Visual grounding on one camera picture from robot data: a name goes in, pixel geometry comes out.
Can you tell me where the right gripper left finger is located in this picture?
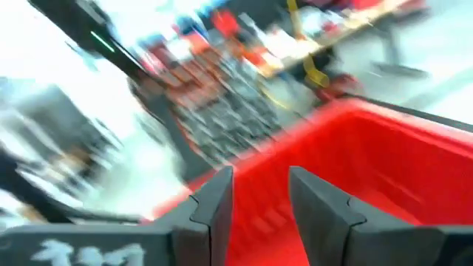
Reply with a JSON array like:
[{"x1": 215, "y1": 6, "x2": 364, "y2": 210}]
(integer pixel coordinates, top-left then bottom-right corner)
[{"x1": 153, "y1": 166, "x2": 234, "y2": 266}]

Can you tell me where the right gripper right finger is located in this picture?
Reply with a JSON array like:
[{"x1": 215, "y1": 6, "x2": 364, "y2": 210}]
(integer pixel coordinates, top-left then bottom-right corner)
[{"x1": 288, "y1": 166, "x2": 444, "y2": 266}]

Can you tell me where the red plastic bin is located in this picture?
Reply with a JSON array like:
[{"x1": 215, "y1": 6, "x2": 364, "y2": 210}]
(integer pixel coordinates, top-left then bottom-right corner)
[{"x1": 151, "y1": 98, "x2": 473, "y2": 266}]

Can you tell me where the red and black cart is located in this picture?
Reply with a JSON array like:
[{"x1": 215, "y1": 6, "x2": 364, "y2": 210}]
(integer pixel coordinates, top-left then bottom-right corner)
[{"x1": 313, "y1": 72, "x2": 361, "y2": 103}]

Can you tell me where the wooden workbench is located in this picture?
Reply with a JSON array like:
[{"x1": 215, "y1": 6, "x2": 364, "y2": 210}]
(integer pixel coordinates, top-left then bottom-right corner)
[{"x1": 254, "y1": 0, "x2": 429, "y2": 81}]

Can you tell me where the yellow cable on cart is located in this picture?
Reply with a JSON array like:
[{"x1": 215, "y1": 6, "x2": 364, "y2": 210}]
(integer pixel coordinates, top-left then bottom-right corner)
[{"x1": 286, "y1": 0, "x2": 330, "y2": 89}]

